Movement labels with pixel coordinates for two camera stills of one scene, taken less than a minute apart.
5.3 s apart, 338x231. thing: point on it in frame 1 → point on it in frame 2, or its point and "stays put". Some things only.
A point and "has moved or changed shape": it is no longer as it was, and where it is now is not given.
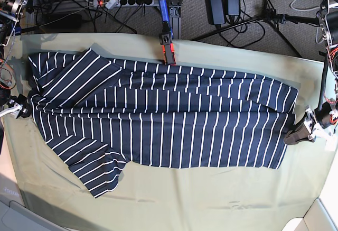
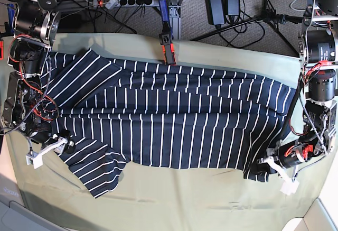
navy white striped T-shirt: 97,115 has moved or changed shape
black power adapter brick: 216,3 stays put
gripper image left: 13,108 → 58,144
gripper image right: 314,128 → 263,165
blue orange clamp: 16,30 → 8,29
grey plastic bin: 14,216 stays put
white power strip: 100,3 stays put
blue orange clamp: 166,36 stays put
